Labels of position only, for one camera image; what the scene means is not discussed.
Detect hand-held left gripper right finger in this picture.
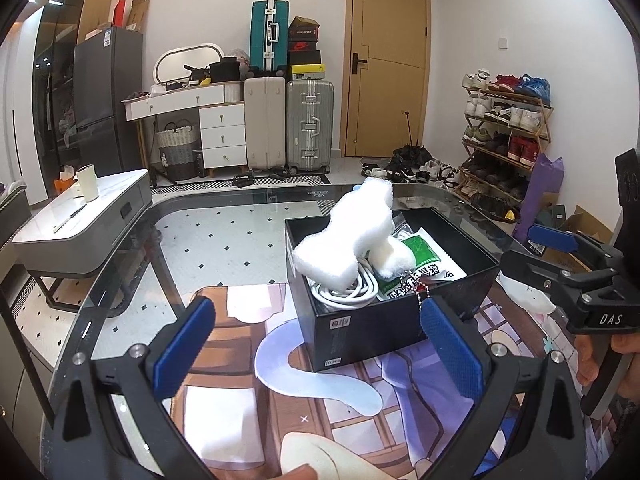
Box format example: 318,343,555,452
419,295,587,480

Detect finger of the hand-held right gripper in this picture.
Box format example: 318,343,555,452
499,248,624,330
526,223,622,272

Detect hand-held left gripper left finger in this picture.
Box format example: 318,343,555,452
50,295,217,480

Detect black cardboard box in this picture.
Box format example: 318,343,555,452
285,205,501,374

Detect green white packet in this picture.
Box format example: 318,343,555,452
375,227,469,302

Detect white cable bundle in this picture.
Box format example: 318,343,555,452
310,255,384,306

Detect white foam piece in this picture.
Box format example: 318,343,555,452
292,177,417,292

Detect person's right hand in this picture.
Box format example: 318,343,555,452
574,333,640,404

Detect open cardboard box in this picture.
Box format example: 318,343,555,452
542,205,619,266

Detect purple bag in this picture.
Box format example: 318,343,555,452
515,154,565,241

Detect printed table mat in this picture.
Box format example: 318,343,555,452
170,260,609,480

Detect wooden shoe rack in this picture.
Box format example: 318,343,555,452
457,85,555,206

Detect rows of assorted shoes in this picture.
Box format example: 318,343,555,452
462,68,552,201

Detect pile of loose shoes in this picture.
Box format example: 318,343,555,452
360,157,464,186

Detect grey white coffee table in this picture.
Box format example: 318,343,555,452
11,169,154,312

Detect black umbrella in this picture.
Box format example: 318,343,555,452
392,110,434,169

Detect grey sideboard cabinet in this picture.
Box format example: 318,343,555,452
0,260,57,462

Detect thin white pen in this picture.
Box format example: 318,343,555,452
53,203,89,234

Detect white cup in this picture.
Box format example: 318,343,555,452
75,164,99,204

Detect striped rug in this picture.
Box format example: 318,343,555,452
150,174,331,196

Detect woven basket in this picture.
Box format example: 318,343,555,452
156,120,199,181

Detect orange tissue box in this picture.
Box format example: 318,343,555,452
54,166,81,196

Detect grey sofa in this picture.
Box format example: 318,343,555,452
0,180,32,252

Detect white dresser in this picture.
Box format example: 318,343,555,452
122,82,247,179

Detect wooden door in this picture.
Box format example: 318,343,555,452
340,0,431,161

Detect beige suitcase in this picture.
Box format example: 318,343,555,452
243,76,287,171

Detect silver suitcase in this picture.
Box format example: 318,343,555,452
286,79,335,174

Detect grey fridge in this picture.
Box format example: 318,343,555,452
74,26,145,182

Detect black bag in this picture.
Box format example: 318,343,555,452
207,57,242,84

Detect oval white mirror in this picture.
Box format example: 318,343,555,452
152,41,225,86

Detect yellow black shoebox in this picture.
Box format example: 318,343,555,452
291,63,327,81

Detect dark glass cabinet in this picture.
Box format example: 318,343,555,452
31,0,96,202

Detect teal suitcase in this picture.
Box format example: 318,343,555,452
250,0,291,74

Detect flat brown cardboard box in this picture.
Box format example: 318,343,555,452
125,0,151,32

